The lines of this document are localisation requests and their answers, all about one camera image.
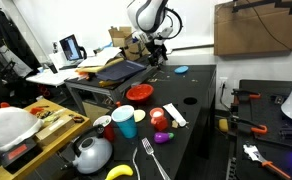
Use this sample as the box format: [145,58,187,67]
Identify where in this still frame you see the yellow board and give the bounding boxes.
[75,57,125,74]

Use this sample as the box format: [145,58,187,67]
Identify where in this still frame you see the purple toy eggplant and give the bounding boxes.
[153,131,175,145]

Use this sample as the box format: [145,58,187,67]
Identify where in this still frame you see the open cardboard box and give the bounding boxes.
[107,26,137,48]

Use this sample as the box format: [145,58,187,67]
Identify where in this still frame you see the pale yellow plastic saucer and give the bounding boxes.
[133,108,147,123]

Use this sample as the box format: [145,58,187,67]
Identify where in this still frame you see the grey kettle black handle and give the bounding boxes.
[60,124,114,175]

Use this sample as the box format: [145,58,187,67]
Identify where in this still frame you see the wooden table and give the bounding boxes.
[0,98,93,180]

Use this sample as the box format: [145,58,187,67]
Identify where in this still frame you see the open black laptop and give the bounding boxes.
[58,33,84,70]

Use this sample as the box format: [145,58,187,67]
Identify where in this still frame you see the white plastic utensil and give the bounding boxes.
[131,146,141,180]

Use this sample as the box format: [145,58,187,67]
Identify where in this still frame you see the white paper pile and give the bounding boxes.
[77,46,124,69]

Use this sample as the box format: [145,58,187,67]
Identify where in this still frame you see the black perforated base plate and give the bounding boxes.
[234,79,292,180]

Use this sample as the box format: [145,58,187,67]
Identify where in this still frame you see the red plastic bowl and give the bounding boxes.
[125,83,155,103]

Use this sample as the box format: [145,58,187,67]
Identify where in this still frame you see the blue cup white rim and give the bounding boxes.
[110,104,139,139]

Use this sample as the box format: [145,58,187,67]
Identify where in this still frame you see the yellow toy banana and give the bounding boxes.
[104,164,134,180]

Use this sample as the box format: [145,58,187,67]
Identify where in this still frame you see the thin black cable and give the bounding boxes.
[245,0,292,56]

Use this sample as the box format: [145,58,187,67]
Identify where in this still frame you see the silver fork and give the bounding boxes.
[141,137,171,180]

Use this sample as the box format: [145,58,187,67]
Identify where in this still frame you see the black hanging clothes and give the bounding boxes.
[0,0,42,79]

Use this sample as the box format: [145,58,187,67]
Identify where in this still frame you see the black headphones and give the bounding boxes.
[78,45,88,61]

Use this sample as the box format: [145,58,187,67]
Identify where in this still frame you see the white tube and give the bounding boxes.
[162,102,188,128]

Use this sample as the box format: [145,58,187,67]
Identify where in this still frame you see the flat tan cardboard box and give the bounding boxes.
[34,114,76,147]

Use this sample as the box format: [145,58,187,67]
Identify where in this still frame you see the blue plastic saucer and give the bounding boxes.
[174,65,190,75]

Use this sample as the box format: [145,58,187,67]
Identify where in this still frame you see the black scale red display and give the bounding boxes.
[0,136,44,174]

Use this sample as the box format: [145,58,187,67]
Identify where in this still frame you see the red and white cup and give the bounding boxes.
[92,114,116,143]

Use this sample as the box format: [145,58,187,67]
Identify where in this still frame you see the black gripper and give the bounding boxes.
[147,37,169,68]

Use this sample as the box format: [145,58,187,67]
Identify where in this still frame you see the white desk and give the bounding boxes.
[25,66,82,88]

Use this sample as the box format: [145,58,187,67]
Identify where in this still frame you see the orange black clamp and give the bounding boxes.
[231,88,262,105]
[215,114,269,136]

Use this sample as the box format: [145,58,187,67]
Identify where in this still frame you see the white wall outlet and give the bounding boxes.
[219,77,229,91]

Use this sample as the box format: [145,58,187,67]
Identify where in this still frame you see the orange handled wrench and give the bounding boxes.
[242,143,292,180]

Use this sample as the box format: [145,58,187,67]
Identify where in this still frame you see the aluminium frame side table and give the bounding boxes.
[64,53,167,116]

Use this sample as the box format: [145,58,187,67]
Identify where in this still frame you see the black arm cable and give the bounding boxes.
[164,6,184,40]

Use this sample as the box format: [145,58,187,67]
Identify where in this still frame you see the taped cardboard box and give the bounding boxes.
[122,37,152,62]

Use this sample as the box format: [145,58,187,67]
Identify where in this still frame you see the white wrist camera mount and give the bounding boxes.
[153,37,164,47]

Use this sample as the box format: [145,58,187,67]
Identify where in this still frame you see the red toy mug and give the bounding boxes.
[149,107,169,132]

